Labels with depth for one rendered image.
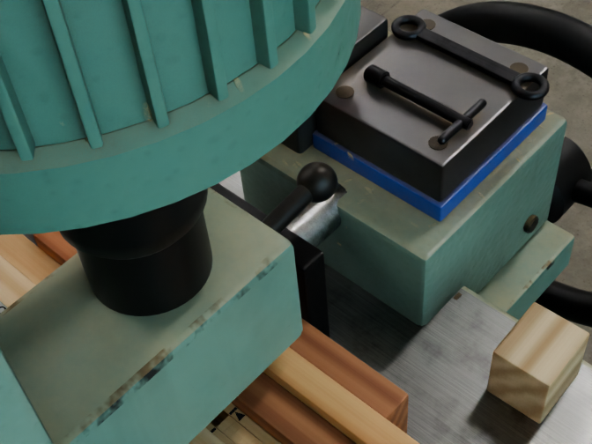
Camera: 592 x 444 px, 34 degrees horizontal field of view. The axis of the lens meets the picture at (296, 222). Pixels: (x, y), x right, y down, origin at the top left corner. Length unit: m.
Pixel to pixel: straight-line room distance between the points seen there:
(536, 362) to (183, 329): 0.19
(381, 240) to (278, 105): 0.27
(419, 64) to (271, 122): 0.30
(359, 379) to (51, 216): 0.25
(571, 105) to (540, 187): 1.43
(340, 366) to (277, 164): 0.13
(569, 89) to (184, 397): 1.71
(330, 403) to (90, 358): 0.12
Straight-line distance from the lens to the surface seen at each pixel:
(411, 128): 0.50
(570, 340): 0.50
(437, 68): 0.54
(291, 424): 0.46
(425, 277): 0.51
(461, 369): 0.53
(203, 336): 0.39
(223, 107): 0.23
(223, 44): 0.23
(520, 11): 0.66
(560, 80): 2.07
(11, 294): 0.53
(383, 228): 0.51
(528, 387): 0.50
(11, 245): 0.56
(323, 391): 0.46
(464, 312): 0.55
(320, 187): 0.45
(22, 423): 0.28
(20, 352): 0.39
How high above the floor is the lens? 1.35
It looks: 49 degrees down
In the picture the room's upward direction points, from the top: 6 degrees counter-clockwise
